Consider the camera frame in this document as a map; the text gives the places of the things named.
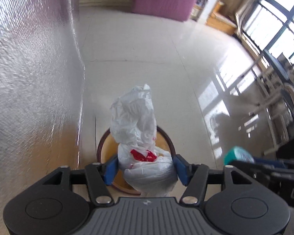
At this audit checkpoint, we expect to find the folding chair with cushion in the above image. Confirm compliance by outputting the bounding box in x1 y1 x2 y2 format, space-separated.
249 49 294 156

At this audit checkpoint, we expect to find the yellow wastebasket dark rim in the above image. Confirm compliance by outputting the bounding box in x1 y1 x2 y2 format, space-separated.
97 127 177 197

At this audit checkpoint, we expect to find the wooden staircase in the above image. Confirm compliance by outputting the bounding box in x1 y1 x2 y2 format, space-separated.
190 0 237 36

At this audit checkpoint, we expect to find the white plastic bag red print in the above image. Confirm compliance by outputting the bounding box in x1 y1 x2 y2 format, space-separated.
109 84 179 197

